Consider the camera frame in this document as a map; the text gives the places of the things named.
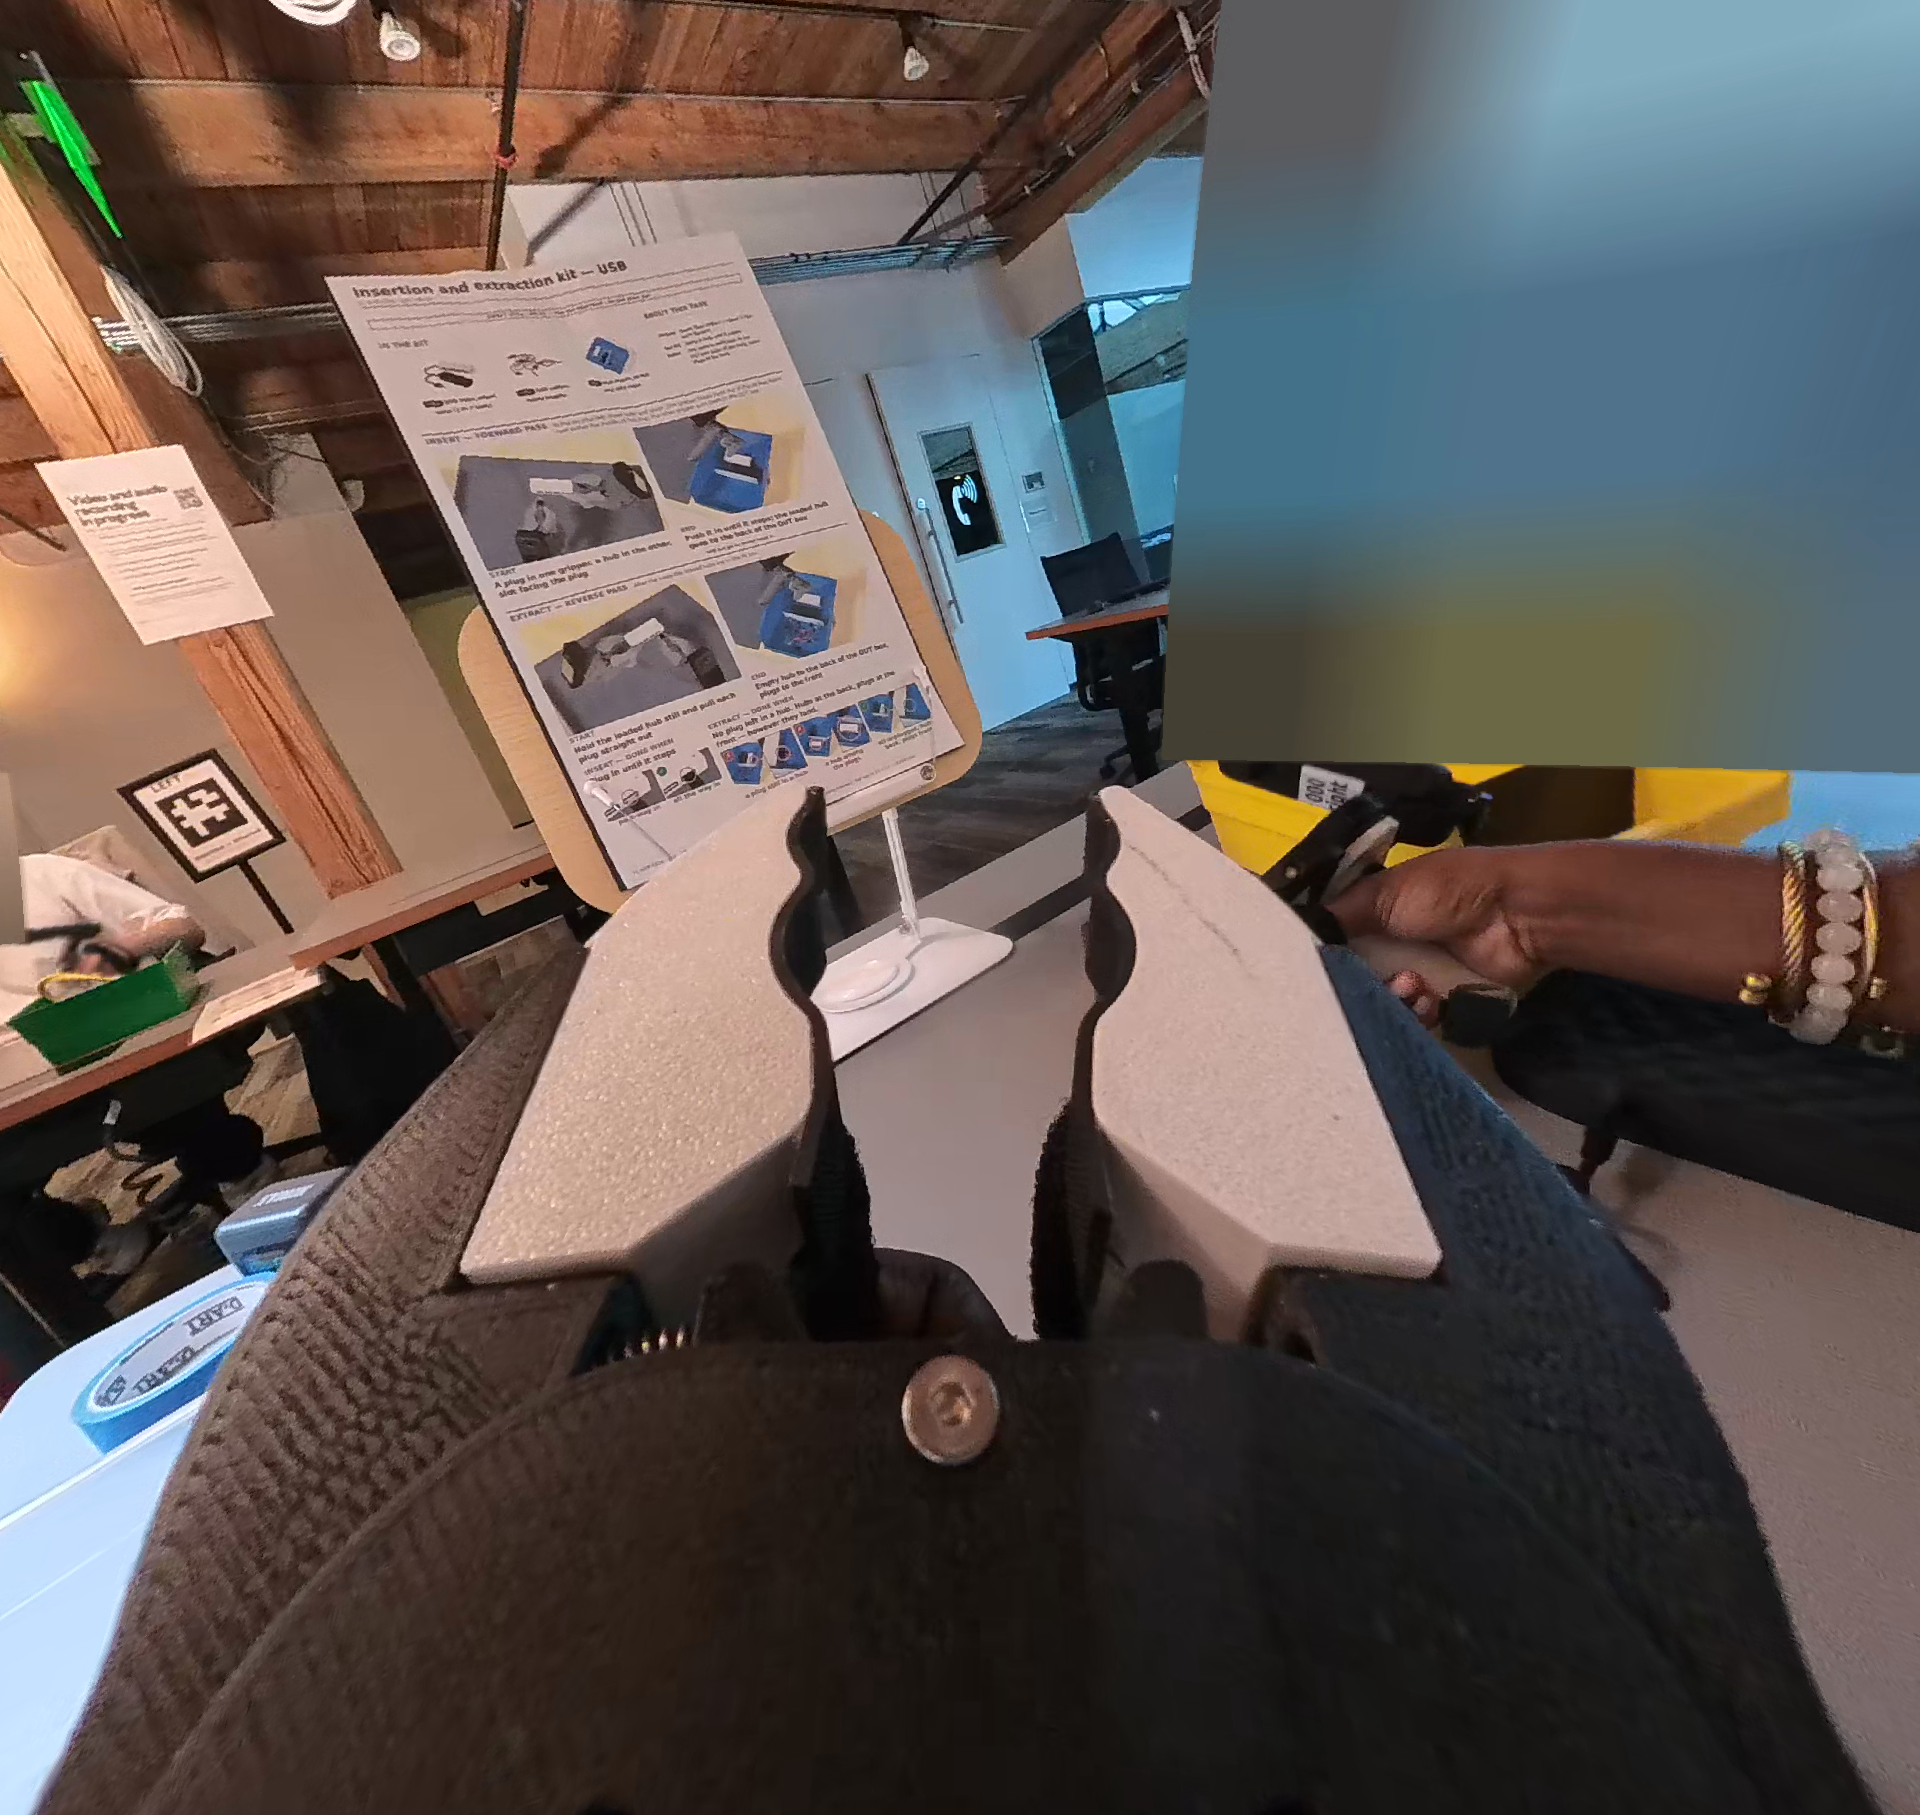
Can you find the black white tag sign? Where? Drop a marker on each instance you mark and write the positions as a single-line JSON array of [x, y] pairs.
[[203, 810]]

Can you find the blue tape roll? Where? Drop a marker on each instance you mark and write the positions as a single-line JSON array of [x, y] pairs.
[[203, 1319]]

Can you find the white notice sheet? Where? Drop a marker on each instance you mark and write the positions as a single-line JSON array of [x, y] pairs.
[[153, 539]]

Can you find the green plastic bin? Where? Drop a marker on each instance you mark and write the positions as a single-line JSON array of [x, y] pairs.
[[107, 1018]]

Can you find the ceiling spotlight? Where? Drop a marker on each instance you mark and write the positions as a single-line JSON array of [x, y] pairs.
[[916, 58], [399, 40]]

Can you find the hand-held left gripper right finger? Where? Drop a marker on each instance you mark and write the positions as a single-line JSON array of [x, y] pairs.
[[1243, 1093]]

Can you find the printed instruction sheet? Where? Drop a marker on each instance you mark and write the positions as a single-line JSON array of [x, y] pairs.
[[602, 494]]

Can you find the green lit exit sign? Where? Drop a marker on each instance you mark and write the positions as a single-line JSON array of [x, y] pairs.
[[69, 135]]

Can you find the person's right hand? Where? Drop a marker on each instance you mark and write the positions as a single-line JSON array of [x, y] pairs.
[[1462, 915]]

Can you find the white door with phone sign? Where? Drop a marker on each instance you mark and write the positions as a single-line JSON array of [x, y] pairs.
[[961, 494]]

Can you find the instruction sheet on stand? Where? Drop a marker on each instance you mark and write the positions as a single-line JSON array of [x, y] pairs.
[[930, 975]]

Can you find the wooden support post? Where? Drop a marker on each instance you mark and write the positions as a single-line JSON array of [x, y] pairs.
[[303, 736]]

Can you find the grey printed box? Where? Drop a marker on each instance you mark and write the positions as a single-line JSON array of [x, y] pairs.
[[279, 1214]]

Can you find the person's right forearm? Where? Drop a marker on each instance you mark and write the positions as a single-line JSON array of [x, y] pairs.
[[1666, 915]]

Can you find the black office chair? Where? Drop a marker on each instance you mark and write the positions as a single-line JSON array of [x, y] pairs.
[[1095, 569]]

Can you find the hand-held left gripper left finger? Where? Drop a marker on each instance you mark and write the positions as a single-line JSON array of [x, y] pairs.
[[661, 1081]]

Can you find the wooden desk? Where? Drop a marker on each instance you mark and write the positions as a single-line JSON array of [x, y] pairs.
[[421, 900], [1111, 615]]

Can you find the yellow plastic bin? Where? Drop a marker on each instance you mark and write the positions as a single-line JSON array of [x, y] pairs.
[[1711, 801]]

